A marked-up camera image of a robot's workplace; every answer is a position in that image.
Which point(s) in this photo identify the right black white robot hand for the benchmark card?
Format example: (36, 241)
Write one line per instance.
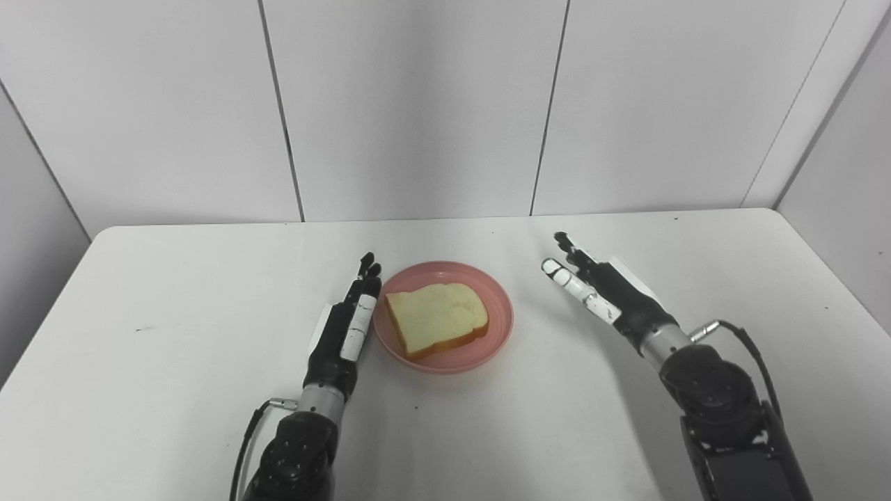
(626, 299)

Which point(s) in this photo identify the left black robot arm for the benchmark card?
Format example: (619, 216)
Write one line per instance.
(296, 452)

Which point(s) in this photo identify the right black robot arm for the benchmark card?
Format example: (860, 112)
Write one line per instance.
(724, 410)

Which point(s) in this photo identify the pink round plate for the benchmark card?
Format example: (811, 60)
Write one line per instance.
(494, 327)

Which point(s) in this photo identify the slice of bread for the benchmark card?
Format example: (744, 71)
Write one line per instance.
(435, 316)

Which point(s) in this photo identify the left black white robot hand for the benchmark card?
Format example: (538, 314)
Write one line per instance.
(334, 355)

